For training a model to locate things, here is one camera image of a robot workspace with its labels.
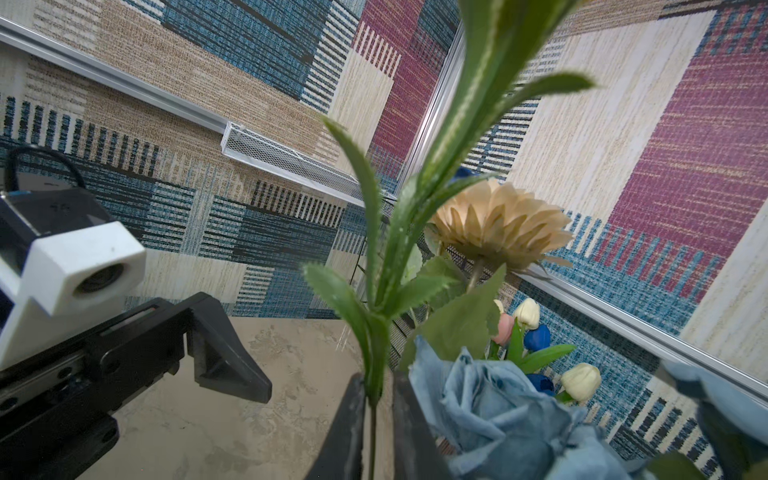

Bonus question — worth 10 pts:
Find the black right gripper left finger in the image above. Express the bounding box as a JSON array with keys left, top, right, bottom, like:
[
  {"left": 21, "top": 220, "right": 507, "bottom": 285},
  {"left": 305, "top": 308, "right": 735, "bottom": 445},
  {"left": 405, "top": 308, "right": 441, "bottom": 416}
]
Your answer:
[{"left": 305, "top": 373, "right": 366, "bottom": 480}]

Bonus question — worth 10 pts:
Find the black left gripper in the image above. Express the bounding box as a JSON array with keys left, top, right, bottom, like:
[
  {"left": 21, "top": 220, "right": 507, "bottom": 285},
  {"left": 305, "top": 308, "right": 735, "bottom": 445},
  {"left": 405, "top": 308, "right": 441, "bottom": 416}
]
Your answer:
[{"left": 1, "top": 293, "right": 272, "bottom": 479}]

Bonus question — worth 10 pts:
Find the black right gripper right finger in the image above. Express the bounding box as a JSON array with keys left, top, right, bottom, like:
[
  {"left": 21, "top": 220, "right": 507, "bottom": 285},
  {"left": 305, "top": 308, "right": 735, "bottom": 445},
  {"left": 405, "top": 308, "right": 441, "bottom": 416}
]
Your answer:
[{"left": 392, "top": 372, "right": 452, "bottom": 480}]

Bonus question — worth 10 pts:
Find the dusty blue rose bunch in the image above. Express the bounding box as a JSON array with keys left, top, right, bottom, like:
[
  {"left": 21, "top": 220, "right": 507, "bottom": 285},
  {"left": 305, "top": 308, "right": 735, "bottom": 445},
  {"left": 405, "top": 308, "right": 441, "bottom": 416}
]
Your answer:
[{"left": 408, "top": 337, "right": 767, "bottom": 479}]

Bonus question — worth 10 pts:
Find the pink artificial tulip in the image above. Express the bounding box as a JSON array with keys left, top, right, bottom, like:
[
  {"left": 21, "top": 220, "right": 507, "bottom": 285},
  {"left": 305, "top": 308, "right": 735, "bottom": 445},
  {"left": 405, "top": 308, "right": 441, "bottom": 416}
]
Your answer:
[{"left": 492, "top": 313, "right": 515, "bottom": 346}]

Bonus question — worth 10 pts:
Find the dark blue artificial tulip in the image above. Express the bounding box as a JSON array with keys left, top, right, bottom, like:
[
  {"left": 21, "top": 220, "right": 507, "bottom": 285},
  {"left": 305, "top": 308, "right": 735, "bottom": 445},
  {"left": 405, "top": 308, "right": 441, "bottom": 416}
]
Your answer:
[{"left": 524, "top": 324, "right": 551, "bottom": 352}]

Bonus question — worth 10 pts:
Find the white artificial tulip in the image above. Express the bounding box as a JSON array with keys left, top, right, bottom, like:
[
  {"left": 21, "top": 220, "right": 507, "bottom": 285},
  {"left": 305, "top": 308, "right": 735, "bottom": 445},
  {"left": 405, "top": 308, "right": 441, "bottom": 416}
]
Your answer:
[
  {"left": 512, "top": 298, "right": 540, "bottom": 331},
  {"left": 561, "top": 363, "right": 602, "bottom": 402}
]

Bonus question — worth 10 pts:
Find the cream artificial sunflower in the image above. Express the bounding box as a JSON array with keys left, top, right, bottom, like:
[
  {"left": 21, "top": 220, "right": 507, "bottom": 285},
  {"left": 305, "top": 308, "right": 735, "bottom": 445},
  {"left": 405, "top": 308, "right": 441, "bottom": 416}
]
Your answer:
[{"left": 398, "top": 178, "right": 576, "bottom": 370}]

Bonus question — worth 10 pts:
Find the orange artificial flower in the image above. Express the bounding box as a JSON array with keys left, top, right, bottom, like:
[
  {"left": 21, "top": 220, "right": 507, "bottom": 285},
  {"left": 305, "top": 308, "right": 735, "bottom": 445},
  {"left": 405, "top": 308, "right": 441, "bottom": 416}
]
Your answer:
[{"left": 303, "top": 1, "right": 593, "bottom": 473}]

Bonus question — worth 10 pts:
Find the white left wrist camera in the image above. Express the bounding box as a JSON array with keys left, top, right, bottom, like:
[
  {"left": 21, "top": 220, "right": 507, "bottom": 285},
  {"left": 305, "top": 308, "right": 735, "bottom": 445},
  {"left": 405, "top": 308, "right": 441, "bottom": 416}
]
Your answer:
[{"left": 1, "top": 187, "right": 147, "bottom": 369}]

